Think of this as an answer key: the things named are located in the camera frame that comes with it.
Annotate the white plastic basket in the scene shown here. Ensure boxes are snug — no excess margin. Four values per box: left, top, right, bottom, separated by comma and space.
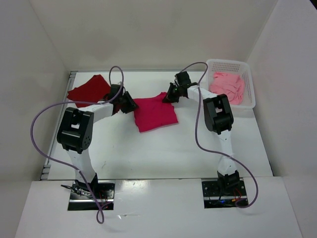
206, 59, 256, 109

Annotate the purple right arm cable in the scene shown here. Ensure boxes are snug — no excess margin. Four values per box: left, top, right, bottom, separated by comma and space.
182, 61, 260, 210

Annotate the magenta t shirt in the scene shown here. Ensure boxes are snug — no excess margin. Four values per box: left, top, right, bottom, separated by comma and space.
134, 92, 178, 133

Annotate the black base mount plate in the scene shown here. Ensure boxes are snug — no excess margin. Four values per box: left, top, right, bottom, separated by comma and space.
202, 179, 249, 209
61, 182, 115, 211

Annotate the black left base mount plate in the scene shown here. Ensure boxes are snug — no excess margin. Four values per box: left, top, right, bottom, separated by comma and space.
61, 182, 115, 211

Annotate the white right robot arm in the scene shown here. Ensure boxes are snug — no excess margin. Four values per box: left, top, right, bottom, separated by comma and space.
162, 71, 240, 195

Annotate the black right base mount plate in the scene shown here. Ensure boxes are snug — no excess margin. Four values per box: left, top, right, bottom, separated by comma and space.
202, 179, 249, 209

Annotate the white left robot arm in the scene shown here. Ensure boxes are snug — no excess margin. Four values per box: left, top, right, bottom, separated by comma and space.
57, 84, 139, 198

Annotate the light pink t shirt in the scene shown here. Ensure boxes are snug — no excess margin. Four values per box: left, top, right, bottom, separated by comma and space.
209, 72, 245, 105

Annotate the dark red folded t shirt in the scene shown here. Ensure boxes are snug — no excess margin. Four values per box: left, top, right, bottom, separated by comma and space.
67, 74, 110, 108

